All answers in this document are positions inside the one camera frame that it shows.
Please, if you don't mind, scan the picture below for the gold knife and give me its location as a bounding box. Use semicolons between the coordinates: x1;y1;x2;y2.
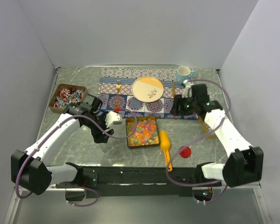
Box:
172;82;175;97

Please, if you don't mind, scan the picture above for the clear glass jar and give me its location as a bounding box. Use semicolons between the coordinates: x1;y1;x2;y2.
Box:
100;138;118;159

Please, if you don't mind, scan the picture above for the patterned placemat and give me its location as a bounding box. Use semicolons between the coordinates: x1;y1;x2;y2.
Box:
98;66;198;119

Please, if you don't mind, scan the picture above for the cream and orange plate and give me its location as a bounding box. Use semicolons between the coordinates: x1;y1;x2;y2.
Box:
131;77;164;103

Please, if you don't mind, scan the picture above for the square tin of translucent candies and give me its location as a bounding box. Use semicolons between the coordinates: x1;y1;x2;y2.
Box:
126;116;160;150

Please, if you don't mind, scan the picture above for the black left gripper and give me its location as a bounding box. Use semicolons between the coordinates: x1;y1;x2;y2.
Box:
84;111;114;143

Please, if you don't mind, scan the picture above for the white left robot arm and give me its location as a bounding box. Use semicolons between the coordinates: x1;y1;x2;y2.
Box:
11;96;122;195

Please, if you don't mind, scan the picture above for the yellow plastic scoop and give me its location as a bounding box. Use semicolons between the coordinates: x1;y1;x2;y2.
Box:
159;131;173;172

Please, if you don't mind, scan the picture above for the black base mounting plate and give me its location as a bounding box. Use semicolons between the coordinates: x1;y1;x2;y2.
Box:
56;163;223;199

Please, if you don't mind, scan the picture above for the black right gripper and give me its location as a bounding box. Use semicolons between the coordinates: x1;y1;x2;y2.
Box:
169;95;197;117

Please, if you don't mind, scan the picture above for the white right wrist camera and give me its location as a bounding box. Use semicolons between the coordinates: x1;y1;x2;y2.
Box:
182;79;193;98

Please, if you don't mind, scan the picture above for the light blue mug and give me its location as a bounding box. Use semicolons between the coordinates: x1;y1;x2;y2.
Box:
176;66;196;85

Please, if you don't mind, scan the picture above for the gold fork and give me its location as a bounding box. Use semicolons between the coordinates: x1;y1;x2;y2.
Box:
114;80;121;109

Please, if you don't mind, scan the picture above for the red jar lid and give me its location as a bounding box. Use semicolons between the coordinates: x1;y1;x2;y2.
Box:
179;146;192;158

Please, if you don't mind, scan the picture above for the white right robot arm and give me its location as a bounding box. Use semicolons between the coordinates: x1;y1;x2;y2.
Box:
170;95;264;187

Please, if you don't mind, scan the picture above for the brown box of wrapped candies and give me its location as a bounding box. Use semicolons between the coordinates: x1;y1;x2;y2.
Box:
49;84;88;114

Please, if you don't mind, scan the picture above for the gold tin of opaque candies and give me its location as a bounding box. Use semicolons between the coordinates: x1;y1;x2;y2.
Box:
199;117;217;139

